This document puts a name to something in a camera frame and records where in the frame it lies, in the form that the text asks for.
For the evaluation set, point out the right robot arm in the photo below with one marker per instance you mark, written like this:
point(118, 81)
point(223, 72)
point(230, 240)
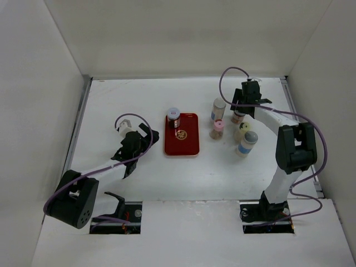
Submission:
point(295, 147)

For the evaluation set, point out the grey-lid spice jar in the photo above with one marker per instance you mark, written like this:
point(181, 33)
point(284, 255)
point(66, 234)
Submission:
point(173, 117)
point(237, 117)

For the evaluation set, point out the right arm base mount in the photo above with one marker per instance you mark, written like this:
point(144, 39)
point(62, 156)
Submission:
point(259, 218)

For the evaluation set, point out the tall grey-cap blue-label bottle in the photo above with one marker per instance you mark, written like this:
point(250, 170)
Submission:
point(218, 109)

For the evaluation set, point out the yellow-lid spice bottle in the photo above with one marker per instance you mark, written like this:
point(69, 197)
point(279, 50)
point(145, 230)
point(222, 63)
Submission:
point(241, 130)

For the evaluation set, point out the red lacquer tray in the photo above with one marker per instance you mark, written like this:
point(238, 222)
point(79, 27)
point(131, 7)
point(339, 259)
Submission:
point(184, 140)

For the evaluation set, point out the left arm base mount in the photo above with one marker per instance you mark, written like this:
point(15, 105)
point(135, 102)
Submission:
point(114, 215)

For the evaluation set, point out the pink-lid spice bottle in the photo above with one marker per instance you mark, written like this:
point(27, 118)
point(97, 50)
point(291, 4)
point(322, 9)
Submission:
point(217, 130)

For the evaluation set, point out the grey-lid spice jar front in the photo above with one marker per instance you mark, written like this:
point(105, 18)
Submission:
point(173, 117)

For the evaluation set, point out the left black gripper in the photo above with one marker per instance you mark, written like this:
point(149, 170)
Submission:
point(146, 139)

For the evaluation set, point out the grey-cap blue-label bottle front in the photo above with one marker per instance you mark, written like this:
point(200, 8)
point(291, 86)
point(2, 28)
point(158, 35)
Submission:
point(247, 143)

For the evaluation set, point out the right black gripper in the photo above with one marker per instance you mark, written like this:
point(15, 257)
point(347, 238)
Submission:
point(238, 96)

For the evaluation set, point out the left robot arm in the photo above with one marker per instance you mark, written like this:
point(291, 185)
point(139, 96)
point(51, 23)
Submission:
point(86, 196)

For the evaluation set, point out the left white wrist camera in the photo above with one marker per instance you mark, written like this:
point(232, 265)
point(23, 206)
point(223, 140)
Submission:
point(124, 128)

